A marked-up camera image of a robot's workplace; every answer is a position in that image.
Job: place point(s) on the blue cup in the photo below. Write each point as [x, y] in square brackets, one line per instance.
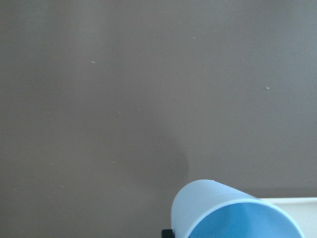
[208, 209]

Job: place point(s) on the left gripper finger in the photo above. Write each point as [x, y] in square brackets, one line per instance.
[167, 233]

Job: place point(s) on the cream rabbit tray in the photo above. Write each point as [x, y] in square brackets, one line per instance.
[302, 210]

